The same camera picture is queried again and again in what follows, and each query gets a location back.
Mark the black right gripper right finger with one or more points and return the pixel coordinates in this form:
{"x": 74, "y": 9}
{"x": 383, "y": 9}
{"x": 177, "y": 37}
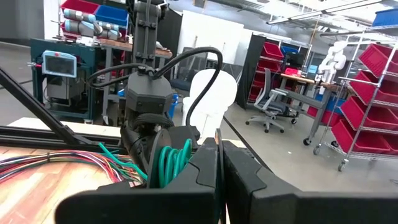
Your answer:
{"x": 295, "y": 208}

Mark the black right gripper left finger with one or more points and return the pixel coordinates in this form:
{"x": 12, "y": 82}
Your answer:
{"x": 140, "y": 208}

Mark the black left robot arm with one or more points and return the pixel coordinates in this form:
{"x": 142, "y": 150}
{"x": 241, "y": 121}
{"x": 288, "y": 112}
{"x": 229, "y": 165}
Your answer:
{"x": 149, "y": 93}

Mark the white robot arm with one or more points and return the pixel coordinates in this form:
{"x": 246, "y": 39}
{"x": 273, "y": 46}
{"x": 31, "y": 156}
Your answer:
{"x": 334, "y": 59}

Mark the grey collaborative robot arm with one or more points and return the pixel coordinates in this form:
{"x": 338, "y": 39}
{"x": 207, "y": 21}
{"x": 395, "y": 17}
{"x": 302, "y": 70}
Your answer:
{"x": 77, "y": 28}

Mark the teal equipment cabinet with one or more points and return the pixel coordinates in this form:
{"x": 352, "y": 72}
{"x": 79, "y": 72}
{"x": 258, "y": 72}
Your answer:
{"x": 84, "y": 77}

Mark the red slanted shelf bin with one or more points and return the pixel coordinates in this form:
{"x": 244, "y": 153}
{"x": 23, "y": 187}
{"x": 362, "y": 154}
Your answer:
{"x": 348, "y": 137}
{"x": 357, "y": 113}
{"x": 363, "y": 88}
{"x": 376, "y": 59}

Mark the wooden top workbench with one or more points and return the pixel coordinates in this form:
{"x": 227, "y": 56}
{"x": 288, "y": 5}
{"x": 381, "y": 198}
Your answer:
{"x": 118, "y": 45}

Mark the grey wheeled desk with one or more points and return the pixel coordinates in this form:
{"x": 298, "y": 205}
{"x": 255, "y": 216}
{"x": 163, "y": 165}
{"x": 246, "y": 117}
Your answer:
{"x": 321, "y": 109}

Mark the grey office chair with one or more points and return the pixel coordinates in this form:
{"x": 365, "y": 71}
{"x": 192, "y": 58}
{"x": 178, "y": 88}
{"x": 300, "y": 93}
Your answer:
{"x": 267, "y": 105}

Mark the teach pendant with screen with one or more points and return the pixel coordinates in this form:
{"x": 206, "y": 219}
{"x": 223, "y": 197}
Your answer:
{"x": 59, "y": 65}

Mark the blue plastic bin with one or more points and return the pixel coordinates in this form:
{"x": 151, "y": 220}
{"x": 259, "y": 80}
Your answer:
{"x": 112, "y": 15}
{"x": 387, "y": 18}

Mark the black partition panel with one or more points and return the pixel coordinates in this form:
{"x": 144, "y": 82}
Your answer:
{"x": 248, "y": 77}

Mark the metal shelving rack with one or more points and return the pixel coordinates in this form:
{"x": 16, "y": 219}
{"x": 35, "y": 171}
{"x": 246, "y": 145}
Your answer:
{"x": 371, "y": 102}

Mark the small red box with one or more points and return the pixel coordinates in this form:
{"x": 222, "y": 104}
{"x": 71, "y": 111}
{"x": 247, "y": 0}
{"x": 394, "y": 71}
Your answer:
{"x": 292, "y": 72}

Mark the red plastic bin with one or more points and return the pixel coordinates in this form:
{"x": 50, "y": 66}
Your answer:
{"x": 77, "y": 5}

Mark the shelf of red bins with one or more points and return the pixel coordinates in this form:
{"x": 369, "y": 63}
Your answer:
{"x": 272, "y": 51}

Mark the ceiling light bar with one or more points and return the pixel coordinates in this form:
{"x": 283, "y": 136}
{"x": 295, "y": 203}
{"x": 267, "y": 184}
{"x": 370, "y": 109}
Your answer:
{"x": 323, "y": 11}

